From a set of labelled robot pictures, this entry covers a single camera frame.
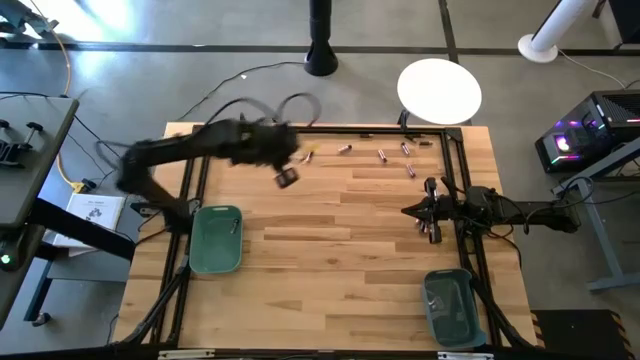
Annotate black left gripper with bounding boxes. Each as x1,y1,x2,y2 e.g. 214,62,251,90
257,123,300,190

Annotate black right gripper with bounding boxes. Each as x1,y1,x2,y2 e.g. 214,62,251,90
402,178,469,245

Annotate green plastic bin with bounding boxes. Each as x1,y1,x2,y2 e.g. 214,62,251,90
188,203,245,275

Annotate blue-green plastic bin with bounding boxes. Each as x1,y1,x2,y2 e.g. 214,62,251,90
421,268,489,350

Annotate black pole base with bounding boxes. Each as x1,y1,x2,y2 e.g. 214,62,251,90
303,0,340,78

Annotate white label strip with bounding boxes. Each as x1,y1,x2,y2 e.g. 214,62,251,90
158,349,216,360
437,351,495,360

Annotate white paper booklet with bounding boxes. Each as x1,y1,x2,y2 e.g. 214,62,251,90
52,192,126,249

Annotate black computer with lights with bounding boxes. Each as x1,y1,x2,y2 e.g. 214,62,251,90
533,88,640,175

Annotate black hazard-striped mat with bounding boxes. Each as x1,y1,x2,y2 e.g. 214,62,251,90
530,308,634,360

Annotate white pole with base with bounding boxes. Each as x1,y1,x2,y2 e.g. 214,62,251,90
517,0,596,65

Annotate grey side table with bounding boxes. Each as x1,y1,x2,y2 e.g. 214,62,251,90
0,94,137,331

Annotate black clamp tool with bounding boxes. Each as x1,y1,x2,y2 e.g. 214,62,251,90
0,118,45,166

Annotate black device with green light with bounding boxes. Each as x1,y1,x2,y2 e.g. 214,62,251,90
0,224,32,274

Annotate black cabinet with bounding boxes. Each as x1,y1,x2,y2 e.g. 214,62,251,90
607,0,640,45

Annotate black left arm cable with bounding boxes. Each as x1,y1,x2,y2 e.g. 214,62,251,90
214,91,322,127

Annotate black aluminium table frame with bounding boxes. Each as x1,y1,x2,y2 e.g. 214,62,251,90
113,122,540,360

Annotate black floor cable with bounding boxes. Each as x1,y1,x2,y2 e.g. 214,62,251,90
174,60,307,124

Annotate grey desk frame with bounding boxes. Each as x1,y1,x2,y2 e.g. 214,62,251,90
552,139,640,294

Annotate yellow floor cable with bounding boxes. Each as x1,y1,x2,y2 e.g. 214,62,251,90
27,0,86,194

